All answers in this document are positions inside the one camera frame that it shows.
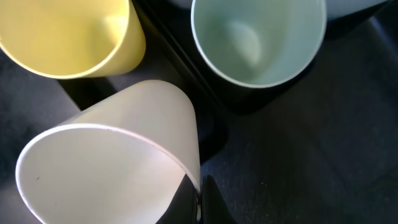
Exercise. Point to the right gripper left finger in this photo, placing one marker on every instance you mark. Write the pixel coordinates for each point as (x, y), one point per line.
(185, 205)

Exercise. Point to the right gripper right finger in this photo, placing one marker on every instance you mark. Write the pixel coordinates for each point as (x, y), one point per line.
(213, 205)

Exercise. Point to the white cup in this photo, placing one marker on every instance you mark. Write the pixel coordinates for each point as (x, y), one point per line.
(109, 171)

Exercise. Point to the black tray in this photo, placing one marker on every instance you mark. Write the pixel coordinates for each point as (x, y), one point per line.
(174, 62)

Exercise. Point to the pale green cup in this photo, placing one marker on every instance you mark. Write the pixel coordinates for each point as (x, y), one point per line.
(264, 40)

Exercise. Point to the yellow cup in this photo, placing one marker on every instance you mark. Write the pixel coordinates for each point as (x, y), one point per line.
(62, 34)

